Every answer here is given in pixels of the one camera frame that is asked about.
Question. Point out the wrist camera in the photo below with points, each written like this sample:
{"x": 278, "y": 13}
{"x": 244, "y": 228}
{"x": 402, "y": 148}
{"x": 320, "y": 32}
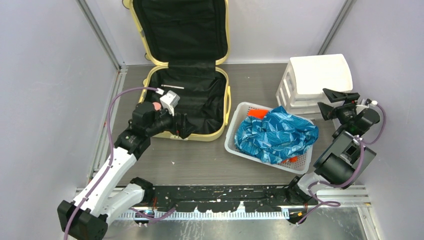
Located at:
{"x": 168, "y": 100}
{"x": 367, "y": 103}

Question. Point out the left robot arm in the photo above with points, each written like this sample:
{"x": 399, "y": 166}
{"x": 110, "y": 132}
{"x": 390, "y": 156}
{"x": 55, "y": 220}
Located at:
{"x": 89, "y": 214}

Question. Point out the white divided organizer tray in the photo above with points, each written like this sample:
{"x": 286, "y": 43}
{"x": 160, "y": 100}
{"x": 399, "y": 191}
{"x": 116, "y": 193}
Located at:
{"x": 301, "y": 87}

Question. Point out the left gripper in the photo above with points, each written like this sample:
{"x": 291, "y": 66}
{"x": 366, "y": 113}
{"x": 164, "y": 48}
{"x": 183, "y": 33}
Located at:
{"x": 185, "y": 128}

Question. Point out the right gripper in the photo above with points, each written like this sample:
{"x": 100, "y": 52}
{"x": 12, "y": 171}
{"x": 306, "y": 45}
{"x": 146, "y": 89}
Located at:
{"x": 329, "y": 112}

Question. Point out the slotted metal cable duct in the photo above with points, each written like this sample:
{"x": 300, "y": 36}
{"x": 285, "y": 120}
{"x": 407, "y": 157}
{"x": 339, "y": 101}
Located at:
{"x": 283, "y": 214}

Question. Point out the yellow hard-shell suitcase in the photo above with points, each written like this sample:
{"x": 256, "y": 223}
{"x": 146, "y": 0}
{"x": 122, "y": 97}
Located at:
{"x": 187, "y": 41}

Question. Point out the clear bottle pink cap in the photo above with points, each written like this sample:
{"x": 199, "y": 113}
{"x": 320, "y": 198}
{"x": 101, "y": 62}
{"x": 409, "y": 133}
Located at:
{"x": 157, "y": 106}

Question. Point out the blue patterned garment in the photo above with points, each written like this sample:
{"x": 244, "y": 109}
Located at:
{"x": 278, "y": 137}

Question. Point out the silver pen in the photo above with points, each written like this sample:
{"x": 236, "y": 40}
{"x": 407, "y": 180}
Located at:
{"x": 172, "y": 86}

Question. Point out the orange garment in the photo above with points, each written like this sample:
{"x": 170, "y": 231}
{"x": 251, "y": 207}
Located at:
{"x": 257, "y": 113}

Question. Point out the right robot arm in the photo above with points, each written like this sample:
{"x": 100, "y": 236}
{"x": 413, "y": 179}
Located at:
{"x": 348, "y": 154}

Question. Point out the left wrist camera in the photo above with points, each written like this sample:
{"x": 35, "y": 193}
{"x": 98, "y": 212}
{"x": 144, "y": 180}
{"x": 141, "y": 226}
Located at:
{"x": 168, "y": 100}

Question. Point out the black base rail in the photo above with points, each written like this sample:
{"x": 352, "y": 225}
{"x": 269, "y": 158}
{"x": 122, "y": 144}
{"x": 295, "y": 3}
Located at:
{"x": 223, "y": 198}

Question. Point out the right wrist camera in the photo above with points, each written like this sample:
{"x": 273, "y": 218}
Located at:
{"x": 367, "y": 103}

